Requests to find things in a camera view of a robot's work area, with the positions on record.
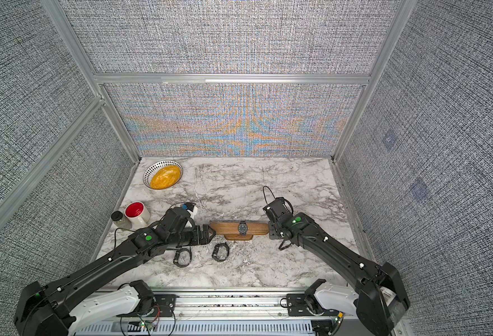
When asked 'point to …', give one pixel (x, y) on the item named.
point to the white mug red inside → (137, 212)
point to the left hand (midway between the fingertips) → (211, 233)
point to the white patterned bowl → (153, 168)
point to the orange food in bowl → (165, 177)
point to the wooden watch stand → (230, 230)
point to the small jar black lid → (119, 222)
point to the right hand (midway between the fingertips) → (278, 223)
